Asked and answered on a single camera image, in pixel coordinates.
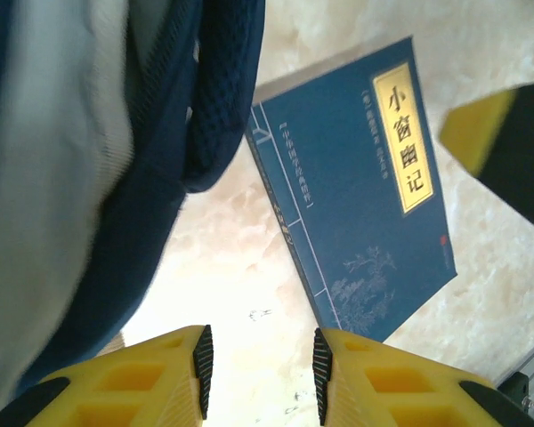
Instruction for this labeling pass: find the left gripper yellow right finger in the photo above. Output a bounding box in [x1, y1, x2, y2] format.
[311, 327, 534, 427]

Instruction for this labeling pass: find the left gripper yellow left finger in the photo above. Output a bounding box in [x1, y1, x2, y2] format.
[0, 324, 214, 427]

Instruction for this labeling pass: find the blue book with yellow label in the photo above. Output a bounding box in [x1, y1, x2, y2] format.
[244, 36, 458, 344]

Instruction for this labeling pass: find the navy blue school backpack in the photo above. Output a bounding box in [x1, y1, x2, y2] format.
[0, 0, 267, 401]

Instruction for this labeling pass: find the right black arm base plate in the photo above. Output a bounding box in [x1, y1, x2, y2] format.
[497, 371, 531, 404]

